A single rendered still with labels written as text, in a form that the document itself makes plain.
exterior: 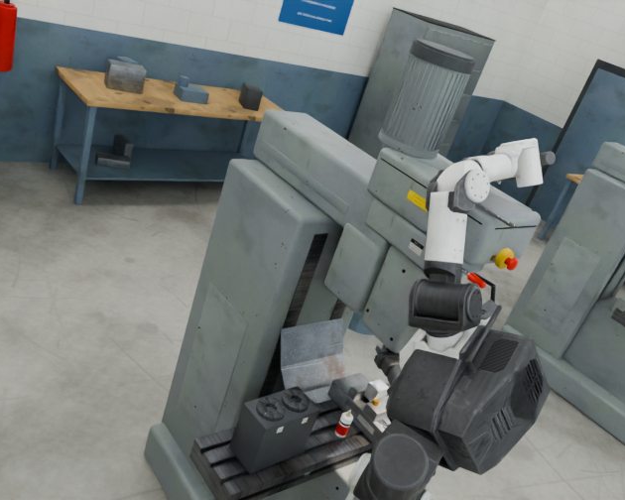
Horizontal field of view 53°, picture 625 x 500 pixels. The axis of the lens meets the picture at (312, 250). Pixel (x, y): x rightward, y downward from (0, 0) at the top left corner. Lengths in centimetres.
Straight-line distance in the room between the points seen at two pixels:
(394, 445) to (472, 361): 32
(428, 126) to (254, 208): 73
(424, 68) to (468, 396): 97
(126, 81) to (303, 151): 323
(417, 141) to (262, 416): 95
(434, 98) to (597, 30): 729
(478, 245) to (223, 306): 116
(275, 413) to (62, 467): 148
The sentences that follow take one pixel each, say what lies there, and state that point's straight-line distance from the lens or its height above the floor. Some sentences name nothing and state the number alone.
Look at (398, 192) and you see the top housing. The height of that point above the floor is 179.
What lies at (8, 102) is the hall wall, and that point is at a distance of 572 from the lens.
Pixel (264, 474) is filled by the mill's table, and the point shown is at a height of 93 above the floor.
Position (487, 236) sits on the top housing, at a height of 183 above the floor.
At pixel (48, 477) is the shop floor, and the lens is 314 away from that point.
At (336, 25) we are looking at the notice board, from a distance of 697.
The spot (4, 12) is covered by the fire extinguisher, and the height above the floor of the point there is 125.
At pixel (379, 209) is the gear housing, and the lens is 198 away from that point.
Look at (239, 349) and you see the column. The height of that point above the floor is 93.
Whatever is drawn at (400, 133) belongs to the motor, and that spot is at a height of 194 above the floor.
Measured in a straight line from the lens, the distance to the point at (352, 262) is 207.
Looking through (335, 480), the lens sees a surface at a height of 82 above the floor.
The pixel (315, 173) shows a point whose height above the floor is 167.
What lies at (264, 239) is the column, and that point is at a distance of 226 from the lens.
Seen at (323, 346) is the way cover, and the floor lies 100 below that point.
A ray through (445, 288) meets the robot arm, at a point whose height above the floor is 178.
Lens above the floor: 237
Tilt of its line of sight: 25 degrees down
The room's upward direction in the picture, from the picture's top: 19 degrees clockwise
